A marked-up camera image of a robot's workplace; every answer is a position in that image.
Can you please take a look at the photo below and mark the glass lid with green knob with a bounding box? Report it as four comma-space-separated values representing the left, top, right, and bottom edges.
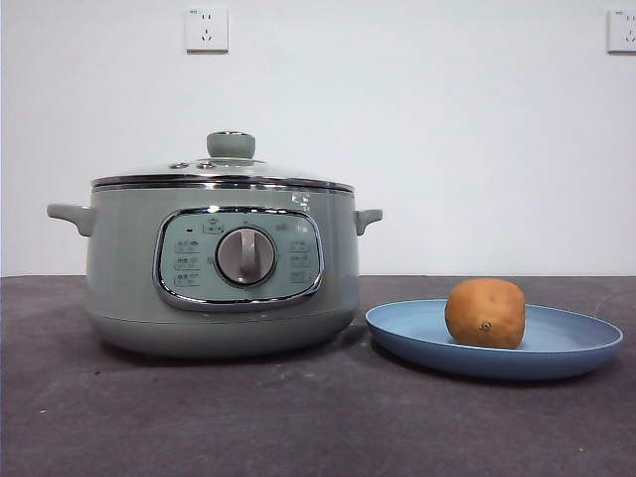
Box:
90, 129, 355, 195

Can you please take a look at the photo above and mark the brown potato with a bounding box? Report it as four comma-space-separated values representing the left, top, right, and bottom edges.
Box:
444, 277, 527, 351

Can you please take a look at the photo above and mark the pale green electric steamer pot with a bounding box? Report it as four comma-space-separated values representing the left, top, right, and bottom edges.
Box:
47, 187, 384, 360

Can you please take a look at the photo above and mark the blue round plate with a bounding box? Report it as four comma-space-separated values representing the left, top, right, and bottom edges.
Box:
365, 297, 625, 382

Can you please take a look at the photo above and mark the white wall socket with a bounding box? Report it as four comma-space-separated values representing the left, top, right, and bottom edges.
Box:
186, 7, 231, 54
606, 8, 636, 55

